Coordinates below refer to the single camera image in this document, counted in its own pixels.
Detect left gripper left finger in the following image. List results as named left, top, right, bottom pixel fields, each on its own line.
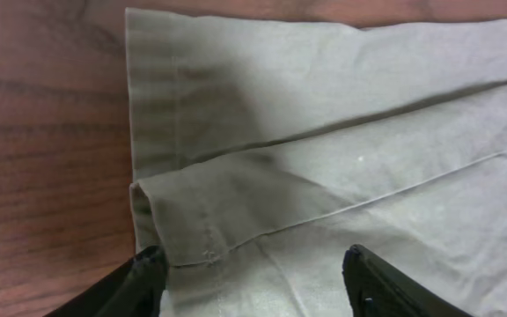
left=45, top=246, right=169, bottom=317

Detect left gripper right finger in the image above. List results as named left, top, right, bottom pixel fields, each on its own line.
left=342, top=244, right=472, bottom=317

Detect khaki green shorts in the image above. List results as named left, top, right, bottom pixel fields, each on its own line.
left=125, top=8, right=507, bottom=316

